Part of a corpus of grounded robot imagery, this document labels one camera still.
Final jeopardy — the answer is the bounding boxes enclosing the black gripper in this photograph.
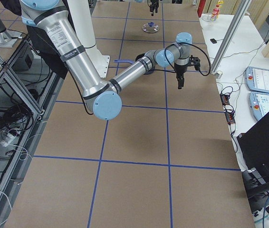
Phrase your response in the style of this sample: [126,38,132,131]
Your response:
[174,63,188,89]
[147,0,159,16]

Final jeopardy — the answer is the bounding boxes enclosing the glass pot lid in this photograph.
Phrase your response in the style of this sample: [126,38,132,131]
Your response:
[142,22,159,33]

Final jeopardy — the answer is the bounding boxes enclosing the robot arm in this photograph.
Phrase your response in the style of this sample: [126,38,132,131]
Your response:
[20,0,192,120]

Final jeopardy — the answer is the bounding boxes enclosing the dark blue saucepan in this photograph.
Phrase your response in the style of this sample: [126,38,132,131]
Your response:
[114,53,157,75]

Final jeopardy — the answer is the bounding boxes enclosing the small black flat device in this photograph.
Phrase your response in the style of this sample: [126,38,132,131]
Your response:
[210,38,217,44]

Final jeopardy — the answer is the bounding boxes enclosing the black power strip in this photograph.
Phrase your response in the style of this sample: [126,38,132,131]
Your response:
[220,93,236,125]

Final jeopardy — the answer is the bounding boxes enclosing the colourful plastic bottle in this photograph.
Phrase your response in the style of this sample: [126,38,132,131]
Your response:
[210,0,222,21]

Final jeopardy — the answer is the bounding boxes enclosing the upper blue teach pendant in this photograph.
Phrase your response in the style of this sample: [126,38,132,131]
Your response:
[244,66,269,94]

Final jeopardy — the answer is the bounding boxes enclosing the blue teach pendant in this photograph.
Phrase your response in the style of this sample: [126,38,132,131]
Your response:
[244,66,269,94]
[249,92,269,121]

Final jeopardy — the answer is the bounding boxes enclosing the lower blue teach pendant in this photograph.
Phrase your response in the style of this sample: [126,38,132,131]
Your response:
[249,92,269,121]

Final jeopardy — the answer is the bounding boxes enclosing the black laptop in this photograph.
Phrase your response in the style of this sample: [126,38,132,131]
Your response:
[237,112,269,169]

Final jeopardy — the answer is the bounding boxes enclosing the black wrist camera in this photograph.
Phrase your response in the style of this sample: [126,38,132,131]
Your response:
[189,55,201,71]

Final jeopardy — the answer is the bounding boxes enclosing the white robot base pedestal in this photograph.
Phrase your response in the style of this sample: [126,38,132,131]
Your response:
[67,0,110,78]

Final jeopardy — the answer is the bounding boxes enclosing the aluminium frame post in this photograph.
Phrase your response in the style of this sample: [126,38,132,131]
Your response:
[211,0,252,74]

